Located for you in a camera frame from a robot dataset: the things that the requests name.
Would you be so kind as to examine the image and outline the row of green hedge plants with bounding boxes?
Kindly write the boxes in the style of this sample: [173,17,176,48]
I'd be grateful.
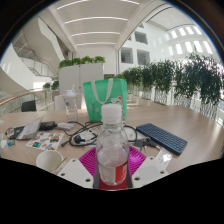
[121,53,224,121]

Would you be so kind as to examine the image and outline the clear white-lidded shaker bottle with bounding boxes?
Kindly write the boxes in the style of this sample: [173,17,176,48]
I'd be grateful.
[62,84,79,123]

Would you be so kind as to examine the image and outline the glass railing wooden handrail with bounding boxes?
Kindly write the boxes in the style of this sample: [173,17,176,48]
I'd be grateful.
[0,88,48,116]

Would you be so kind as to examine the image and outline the white cabinet with plants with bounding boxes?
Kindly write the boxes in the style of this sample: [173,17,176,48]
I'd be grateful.
[58,55,106,101]

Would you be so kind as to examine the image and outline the ceiling strip lights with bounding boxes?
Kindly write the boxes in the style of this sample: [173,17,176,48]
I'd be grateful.
[56,0,141,47]

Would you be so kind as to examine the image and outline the clear red-labelled water bottle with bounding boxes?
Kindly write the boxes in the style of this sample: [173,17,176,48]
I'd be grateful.
[95,104,130,187]

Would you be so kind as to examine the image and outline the brown planter with plants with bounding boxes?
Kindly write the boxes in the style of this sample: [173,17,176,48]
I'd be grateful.
[42,79,60,101]

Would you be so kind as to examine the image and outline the flat round red coaster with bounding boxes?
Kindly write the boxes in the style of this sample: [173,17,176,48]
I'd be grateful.
[98,173,134,191]

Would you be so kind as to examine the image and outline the small clear plastic packet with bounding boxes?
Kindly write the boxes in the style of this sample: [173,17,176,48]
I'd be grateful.
[154,148,174,168]

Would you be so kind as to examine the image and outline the green tote bag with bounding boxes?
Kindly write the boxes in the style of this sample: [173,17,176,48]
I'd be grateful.
[82,78,128,123]

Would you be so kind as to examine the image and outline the tangled black cables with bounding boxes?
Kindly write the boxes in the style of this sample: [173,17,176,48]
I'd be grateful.
[59,120,138,148]

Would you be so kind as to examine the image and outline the black chair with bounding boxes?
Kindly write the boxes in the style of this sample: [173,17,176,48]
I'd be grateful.
[21,99,38,113]

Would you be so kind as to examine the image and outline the white chair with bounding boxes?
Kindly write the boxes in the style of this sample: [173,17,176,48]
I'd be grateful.
[53,93,84,112]

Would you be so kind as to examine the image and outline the colourful sticker sheet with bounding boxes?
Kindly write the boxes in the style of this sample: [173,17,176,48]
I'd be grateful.
[25,131,65,152]

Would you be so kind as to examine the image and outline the thin wooden stick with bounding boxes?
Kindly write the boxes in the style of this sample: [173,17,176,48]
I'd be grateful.
[53,156,68,172]

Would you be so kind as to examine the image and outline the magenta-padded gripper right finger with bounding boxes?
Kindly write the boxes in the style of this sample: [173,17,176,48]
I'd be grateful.
[123,145,169,190]

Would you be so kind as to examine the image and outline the white power adapter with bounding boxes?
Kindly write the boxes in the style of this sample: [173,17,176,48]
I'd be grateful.
[56,121,75,131]

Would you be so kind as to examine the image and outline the small black box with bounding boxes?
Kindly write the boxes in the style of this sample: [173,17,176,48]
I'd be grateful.
[38,120,58,132]

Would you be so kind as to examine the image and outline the white grid-pattern mug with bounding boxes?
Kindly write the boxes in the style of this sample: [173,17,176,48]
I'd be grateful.
[35,150,65,175]

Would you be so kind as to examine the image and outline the dark blue keyboard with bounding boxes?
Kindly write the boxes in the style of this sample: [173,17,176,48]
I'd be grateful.
[135,122,189,156]

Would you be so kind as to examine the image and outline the black mouse pad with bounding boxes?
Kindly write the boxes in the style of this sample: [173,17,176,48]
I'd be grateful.
[5,125,26,140]

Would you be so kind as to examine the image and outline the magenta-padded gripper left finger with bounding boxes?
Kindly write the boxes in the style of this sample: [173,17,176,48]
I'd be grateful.
[57,146,101,190]

